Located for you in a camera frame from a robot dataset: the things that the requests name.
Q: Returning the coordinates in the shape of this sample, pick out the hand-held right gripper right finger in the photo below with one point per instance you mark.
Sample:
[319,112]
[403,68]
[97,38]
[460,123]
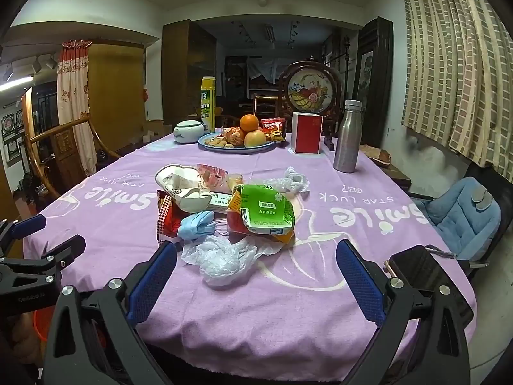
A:
[358,280]

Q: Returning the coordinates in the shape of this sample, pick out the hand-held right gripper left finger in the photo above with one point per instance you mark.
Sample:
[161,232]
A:
[154,278]

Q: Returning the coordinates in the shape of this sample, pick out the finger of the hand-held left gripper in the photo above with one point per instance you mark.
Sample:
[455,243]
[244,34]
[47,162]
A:
[28,224]
[60,254]

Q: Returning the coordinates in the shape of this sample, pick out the red plastic basket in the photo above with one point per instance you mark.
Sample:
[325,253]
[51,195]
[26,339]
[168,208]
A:
[40,329]

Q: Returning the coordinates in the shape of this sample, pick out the blue face mask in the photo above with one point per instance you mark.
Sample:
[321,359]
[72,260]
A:
[196,224]

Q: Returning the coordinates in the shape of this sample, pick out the clear plastic bag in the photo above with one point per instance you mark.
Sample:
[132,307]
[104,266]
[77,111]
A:
[222,260]

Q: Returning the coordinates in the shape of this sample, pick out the red checkered snack wrapper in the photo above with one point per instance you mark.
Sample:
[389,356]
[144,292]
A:
[165,216]

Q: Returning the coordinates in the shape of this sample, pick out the black smartphone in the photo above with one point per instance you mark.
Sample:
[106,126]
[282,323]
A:
[425,276]

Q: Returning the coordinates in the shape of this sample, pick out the purple printed tablecloth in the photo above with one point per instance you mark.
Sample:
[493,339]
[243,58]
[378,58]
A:
[120,216]

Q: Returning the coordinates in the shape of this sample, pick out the curved wooden armchair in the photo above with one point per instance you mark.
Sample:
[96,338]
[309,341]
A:
[64,144]

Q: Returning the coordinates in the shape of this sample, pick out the white medicine box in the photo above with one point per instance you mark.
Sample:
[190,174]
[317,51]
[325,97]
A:
[220,204]

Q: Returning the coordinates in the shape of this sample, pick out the pink red snack packet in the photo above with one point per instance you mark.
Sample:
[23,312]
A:
[210,174]

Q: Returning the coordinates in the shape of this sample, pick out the green and orange packet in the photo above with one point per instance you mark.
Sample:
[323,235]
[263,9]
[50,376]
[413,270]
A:
[264,208]

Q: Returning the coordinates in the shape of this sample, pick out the small clear plastic wrap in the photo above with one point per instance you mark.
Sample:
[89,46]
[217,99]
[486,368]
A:
[294,180]

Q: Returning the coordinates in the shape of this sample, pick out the blue cushioned chair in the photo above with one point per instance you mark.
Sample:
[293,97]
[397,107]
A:
[461,216]

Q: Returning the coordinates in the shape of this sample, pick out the small wrapped pastry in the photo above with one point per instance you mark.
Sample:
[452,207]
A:
[234,181]

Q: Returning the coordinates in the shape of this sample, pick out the floral curtain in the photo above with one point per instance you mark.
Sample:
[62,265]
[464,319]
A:
[74,96]

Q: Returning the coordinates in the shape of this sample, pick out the steel water bottle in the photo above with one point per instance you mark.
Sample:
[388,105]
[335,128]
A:
[346,140]

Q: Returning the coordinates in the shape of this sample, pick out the fluorescent lamp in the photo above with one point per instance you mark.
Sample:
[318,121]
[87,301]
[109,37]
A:
[16,84]

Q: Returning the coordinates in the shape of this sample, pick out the blue rimmed fruit plate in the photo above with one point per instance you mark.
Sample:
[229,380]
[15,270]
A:
[240,149]

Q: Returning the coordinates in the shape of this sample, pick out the red and white tissue box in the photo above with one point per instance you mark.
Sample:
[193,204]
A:
[306,132]

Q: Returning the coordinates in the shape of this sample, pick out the apple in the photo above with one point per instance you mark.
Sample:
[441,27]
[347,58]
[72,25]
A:
[255,138]

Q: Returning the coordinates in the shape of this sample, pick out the yellow can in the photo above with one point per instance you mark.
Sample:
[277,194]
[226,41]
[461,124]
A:
[207,104]

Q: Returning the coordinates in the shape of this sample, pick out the orange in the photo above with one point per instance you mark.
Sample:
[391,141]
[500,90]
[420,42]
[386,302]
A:
[249,122]

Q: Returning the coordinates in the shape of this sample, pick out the wooden chair behind table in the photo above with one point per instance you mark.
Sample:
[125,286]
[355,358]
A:
[264,104]

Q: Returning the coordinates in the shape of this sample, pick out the dark framed painting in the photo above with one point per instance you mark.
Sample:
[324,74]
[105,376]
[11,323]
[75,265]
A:
[370,72]

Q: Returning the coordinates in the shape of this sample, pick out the wooden wardrobe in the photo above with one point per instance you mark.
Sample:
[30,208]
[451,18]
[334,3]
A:
[186,72]

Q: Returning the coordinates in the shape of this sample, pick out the checked curtain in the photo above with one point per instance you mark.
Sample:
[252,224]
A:
[453,56]

